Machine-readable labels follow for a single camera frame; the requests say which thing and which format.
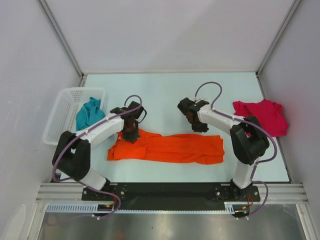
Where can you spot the left corner frame post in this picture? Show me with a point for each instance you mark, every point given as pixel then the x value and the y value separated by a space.
pixel 53 23

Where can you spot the white slotted cable duct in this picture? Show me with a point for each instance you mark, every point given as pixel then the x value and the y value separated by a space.
pixel 95 208

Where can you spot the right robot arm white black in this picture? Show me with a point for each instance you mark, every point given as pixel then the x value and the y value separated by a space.
pixel 249 142

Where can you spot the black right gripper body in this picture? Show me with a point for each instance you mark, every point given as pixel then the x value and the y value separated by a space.
pixel 199 127

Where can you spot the aluminium frame rail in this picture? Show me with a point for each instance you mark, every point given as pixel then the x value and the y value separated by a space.
pixel 278 193

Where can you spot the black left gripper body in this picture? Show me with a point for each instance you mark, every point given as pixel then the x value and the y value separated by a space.
pixel 131 134

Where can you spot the magenta folded t-shirt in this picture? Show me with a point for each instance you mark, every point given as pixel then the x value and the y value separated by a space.
pixel 269 114

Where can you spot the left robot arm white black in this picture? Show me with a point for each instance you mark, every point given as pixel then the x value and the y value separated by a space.
pixel 73 152

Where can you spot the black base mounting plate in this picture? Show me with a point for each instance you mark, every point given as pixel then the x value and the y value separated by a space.
pixel 181 196

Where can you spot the teal t-shirt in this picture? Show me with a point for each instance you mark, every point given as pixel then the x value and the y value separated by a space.
pixel 89 114

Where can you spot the orange t-shirt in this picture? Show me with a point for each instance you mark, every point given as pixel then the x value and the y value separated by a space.
pixel 178 148

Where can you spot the white plastic basket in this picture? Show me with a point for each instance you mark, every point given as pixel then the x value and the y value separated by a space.
pixel 63 115

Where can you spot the corner frame post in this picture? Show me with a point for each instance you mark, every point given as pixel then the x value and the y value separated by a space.
pixel 53 23
pixel 278 36

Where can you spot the right corner frame post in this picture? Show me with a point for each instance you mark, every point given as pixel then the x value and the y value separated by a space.
pixel 278 36

